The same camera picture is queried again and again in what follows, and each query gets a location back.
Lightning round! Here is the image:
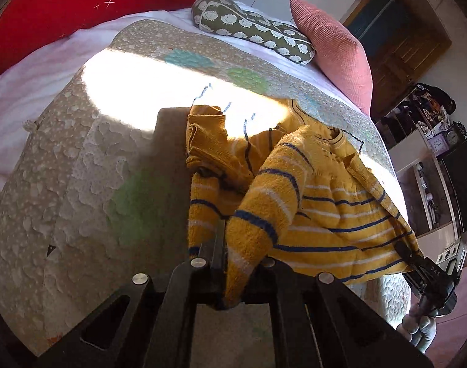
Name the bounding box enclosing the brown wooden door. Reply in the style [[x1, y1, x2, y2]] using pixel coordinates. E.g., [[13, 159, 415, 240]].
[[345, 0, 453, 120]]

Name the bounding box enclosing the shelf with clothes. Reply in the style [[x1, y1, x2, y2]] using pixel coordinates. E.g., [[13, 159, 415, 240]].
[[375, 82, 457, 151]]

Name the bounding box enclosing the dark table clock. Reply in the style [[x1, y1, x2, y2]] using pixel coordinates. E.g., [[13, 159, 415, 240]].
[[446, 122, 467, 148]]

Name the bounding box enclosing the small purple table clock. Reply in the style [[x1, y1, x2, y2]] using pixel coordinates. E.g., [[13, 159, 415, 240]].
[[427, 128, 450, 156]]

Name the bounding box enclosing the yellow striped knit sweater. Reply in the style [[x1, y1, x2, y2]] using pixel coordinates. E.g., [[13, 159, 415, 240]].
[[185, 98, 424, 311]]

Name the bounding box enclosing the person's right hand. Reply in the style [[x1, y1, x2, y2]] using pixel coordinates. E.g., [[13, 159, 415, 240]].
[[396, 306, 438, 354]]

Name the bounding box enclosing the pink corduroy cushion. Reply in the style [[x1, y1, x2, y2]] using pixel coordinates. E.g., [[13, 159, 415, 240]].
[[290, 0, 373, 116]]

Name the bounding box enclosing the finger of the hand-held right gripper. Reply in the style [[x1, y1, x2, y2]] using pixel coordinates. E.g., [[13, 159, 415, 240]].
[[394, 241, 424, 274]]

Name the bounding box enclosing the green sheep print pillow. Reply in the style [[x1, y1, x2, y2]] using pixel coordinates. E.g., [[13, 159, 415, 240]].
[[191, 0, 316, 66]]

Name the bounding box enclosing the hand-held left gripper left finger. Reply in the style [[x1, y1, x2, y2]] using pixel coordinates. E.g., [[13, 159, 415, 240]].
[[36, 218, 228, 368]]

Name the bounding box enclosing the white fleece blanket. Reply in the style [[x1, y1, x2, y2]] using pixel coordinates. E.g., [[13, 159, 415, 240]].
[[0, 0, 357, 200]]

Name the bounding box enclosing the red patterned quilt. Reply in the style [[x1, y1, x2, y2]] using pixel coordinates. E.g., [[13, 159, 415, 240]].
[[0, 0, 226, 85]]

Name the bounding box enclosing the white cabinet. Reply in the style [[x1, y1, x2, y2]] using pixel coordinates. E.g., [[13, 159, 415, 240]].
[[391, 138, 467, 266]]

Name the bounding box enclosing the black television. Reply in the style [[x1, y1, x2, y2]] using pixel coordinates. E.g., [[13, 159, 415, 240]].
[[441, 136, 467, 234]]

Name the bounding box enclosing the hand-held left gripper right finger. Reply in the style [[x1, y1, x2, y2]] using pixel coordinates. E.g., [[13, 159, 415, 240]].
[[243, 258, 434, 368]]

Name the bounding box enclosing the beige dotted patchwork quilt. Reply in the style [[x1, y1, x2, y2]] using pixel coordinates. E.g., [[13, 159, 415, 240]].
[[0, 19, 412, 358]]

